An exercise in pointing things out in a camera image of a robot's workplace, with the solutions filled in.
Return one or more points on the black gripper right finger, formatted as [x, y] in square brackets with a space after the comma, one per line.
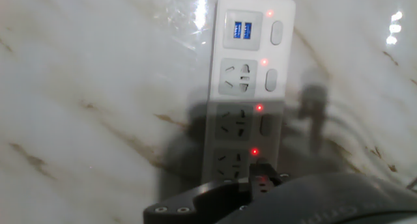
[272, 176]

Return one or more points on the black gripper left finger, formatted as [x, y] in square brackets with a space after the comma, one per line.
[202, 201]

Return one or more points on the white four-switch power strip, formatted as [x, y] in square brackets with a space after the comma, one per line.
[247, 74]

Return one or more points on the marble pattern table sheet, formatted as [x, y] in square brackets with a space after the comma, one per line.
[81, 71]

